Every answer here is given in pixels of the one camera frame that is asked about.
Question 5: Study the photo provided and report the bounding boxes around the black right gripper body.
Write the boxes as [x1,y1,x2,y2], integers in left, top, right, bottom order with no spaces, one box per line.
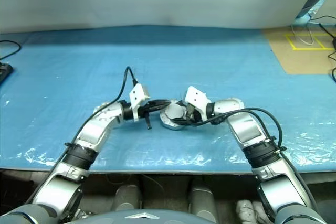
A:
[184,104,203,127]

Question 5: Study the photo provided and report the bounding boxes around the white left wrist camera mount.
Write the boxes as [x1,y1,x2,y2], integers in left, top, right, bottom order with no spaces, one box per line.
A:
[129,83,151,122]

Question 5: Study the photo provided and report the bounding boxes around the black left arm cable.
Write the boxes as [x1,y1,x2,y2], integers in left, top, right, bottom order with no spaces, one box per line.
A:
[62,66,139,147]

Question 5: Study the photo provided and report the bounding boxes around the silver metal round object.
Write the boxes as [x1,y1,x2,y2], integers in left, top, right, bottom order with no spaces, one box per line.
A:
[159,102,186,124]

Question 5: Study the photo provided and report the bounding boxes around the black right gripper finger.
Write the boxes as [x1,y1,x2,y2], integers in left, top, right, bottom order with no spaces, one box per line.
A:
[172,119,196,128]
[171,99,188,108]

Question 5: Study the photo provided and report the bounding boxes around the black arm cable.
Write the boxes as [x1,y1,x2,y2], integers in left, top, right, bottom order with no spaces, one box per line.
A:
[187,107,320,209]
[62,66,139,147]

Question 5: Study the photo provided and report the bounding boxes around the white crumpled object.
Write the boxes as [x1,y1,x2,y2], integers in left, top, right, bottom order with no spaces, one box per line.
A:
[235,199,266,224]

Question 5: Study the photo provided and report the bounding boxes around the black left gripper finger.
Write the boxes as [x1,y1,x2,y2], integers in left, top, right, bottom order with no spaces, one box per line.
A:
[143,111,153,131]
[149,99,172,111]

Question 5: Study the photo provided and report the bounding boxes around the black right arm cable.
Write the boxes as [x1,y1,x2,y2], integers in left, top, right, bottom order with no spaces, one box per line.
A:
[187,107,320,209]

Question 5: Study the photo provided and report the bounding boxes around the grey rounded cylinder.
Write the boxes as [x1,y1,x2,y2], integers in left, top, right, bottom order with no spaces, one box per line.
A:
[114,184,143,212]
[188,179,219,224]

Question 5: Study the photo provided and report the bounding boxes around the blue plastic table mat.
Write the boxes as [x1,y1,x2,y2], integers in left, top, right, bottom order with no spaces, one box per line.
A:
[0,24,336,175]

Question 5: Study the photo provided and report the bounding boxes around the black flat device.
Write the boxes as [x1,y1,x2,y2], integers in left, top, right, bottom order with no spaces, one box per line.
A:
[0,62,14,84]

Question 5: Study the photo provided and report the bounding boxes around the white wire loop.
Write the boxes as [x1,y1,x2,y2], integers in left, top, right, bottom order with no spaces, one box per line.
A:
[290,20,315,46]

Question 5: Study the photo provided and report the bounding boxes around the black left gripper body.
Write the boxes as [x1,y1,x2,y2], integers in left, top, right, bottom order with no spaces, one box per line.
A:
[138,100,156,119]

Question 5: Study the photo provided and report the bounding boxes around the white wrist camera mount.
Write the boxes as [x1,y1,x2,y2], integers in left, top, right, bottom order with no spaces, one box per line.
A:
[183,86,212,122]
[129,83,151,122]

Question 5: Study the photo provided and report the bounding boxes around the brown cardboard sheet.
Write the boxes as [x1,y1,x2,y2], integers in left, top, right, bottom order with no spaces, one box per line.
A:
[262,26,336,74]

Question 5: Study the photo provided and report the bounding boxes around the grey robot torso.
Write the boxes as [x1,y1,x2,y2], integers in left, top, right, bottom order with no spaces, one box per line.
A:
[78,202,276,224]

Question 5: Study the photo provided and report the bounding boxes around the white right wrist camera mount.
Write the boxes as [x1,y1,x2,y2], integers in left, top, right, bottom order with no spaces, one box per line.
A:
[183,86,212,122]

